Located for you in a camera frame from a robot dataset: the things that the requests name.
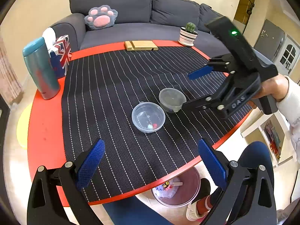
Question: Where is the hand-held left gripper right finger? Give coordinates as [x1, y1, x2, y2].
[197, 138, 277, 225]

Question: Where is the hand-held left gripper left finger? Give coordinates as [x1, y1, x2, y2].
[26, 139, 106, 225]

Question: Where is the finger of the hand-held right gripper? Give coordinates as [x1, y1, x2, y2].
[188, 53, 236, 80]
[182, 74, 238, 111]

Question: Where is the clear round lidded container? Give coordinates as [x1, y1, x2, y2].
[159, 88, 187, 113]

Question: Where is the pink trash bin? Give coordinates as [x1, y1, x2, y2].
[151, 166, 201, 207]

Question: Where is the person's right forearm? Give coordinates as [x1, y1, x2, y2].
[276, 75, 300, 157]

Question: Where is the person's right hand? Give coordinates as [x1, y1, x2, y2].
[253, 73, 290, 102]

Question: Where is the grey door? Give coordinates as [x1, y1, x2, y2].
[254, 19, 285, 61]

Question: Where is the black and white slipper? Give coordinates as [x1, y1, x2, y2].
[186, 178, 211, 221]

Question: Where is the cactus in striped pot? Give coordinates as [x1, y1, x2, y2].
[179, 22, 198, 44]

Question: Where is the person's right leg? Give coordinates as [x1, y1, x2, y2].
[210, 141, 274, 207]

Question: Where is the person's leg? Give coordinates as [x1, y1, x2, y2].
[210, 141, 274, 207]
[102, 196, 171, 225]

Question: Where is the white panelled door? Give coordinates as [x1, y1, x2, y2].
[273, 35, 300, 75]

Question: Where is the brown door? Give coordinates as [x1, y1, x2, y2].
[234, 0, 257, 26]

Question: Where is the clear round open container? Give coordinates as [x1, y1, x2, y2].
[131, 101, 166, 134]

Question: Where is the white plastic bag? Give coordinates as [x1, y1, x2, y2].
[155, 179, 183, 198]

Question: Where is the white toy shelf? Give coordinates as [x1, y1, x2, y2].
[241, 112, 296, 168]

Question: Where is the person's left leg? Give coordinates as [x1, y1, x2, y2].
[102, 196, 171, 225]

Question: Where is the wooden phone stand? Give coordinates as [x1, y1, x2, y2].
[124, 40, 159, 51]

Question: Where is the yellow stool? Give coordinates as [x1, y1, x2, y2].
[17, 104, 32, 149]

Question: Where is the dark grey sofa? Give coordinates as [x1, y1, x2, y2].
[50, 0, 232, 57]

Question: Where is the black striped table mat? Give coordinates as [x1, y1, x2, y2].
[61, 46, 254, 202]

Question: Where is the teal thermos bottle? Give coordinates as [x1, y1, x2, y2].
[22, 37, 60, 100]

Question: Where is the flag print tissue box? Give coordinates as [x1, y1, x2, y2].
[48, 35, 72, 79]

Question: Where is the grey pink paw cushion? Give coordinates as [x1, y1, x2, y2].
[84, 5, 118, 30]

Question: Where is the patterned curtain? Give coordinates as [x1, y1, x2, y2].
[0, 37, 24, 106]

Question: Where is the white tissue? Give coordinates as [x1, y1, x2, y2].
[42, 27, 57, 51]

